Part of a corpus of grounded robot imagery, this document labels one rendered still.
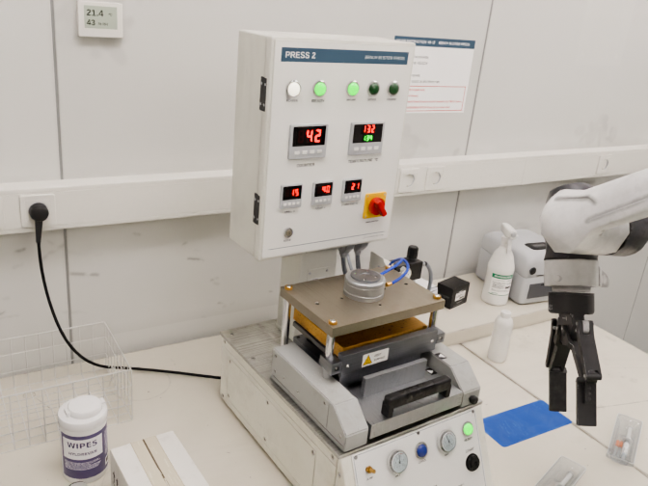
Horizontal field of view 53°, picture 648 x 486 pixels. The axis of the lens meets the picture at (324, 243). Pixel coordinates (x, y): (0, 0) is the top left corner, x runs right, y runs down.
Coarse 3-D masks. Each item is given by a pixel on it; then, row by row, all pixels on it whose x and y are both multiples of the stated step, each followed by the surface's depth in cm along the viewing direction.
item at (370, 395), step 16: (400, 368) 120; (416, 368) 122; (368, 384) 116; (384, 384) 119; (400, 384) 121; (416, 384) 123; (368, 400) 116; (432, 400) 118; (448, 400) 120; (368, 416) 112; (384, 416) 112; (400, 416) 113; (416, 416) 116; (368, 432) 111; (384, 432) 112
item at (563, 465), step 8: (560, 464) 135; (568, 464) 135; (576, 464) 136; (552, 472) 132; (560, 472) 133; (568, 472) 133; (576, 472) 133; (544, 480) 130; (552, 480) 130; (560, 480) 130; (568, 480) 131; (576, 480) 131
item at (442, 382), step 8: (440, 376) 119; (424, 384) 116; (432, 384) 116; (440, 384) 117; (448, 384) 118; (392, 392) 112; (400, 392) 112; (408, 392) 113; (416, 392) 113; (424, 392) 115; (432, 392) 116; (440, 392) 120; (448, 392) 119; (384, 400) 112; (392, 400) 111; (400, 400) 112; (408, 400) 113; (416, 400) 114; (384, 408) 112; (392, 408) 111
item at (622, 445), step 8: (624, 416) 154; (616, 424) 150; (624, 424) 150; (632, 424) 151; (640, 424) 151; (616, 432) 147; (624, 432) 148; (632, 432) 148; (616, 440) 145; (624, 440) 145; (632, 440) 145; (608, 448) 142; (616, 448) 142; (624, 448) 142; (632, 448) 142; (616, 456) 139; (624, 456) 140; (632, 456) 140
